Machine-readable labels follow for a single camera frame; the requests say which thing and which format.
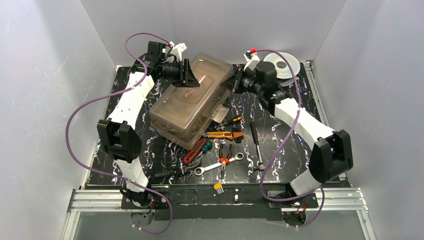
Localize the beige plastic tool box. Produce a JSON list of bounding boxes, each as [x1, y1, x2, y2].
[[149, 52, 233, 150]]

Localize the orange handled pliers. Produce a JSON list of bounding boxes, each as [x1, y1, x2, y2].
[[218, 143, 233, 180]]

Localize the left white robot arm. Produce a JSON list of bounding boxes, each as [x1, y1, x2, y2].
[[97, 41, 200, 199]]

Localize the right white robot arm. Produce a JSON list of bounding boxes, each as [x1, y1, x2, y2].
[[221, 61, 354, 202]]

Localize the yellow black screwdriver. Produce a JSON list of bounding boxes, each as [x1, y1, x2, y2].
[[219, 115, 244, 127]]

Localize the yellow utility knife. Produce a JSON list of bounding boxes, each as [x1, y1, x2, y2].
[[203, 131, 234, 141]]

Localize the orange hex key set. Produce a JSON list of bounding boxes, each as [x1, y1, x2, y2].
[[232, 131, 244, 144]]

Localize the red utility knife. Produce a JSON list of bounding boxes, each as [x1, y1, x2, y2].
[[183, 138, 206, 165]]

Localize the green stubby screwdriver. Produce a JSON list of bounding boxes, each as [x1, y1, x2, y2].
[[201, 139, 213, 153]]

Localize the silver combination wrench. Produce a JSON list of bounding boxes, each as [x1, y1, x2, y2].
[[194, 152, 244, 176]]

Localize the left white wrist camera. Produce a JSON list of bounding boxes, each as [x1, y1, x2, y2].
[[168, 42, 187, 62]]

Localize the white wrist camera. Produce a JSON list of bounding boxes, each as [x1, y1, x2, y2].
[[168, 42, 187, 62], [243, 48, 261, 72]]

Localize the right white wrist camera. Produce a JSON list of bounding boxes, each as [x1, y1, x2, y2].
[[243, 48, 261, 72]]

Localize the black handled hammer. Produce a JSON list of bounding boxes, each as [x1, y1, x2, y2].
[[250, 120, 266, 172]]

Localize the black grey wire stripper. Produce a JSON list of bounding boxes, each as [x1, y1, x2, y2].
[[154, 158, 202, 179]]

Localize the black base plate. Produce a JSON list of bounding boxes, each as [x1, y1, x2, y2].
[[121, 183, 319, 221]]

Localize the aluminium frame rail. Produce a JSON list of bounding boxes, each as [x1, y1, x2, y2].
[[69, 62, 375, 239]]

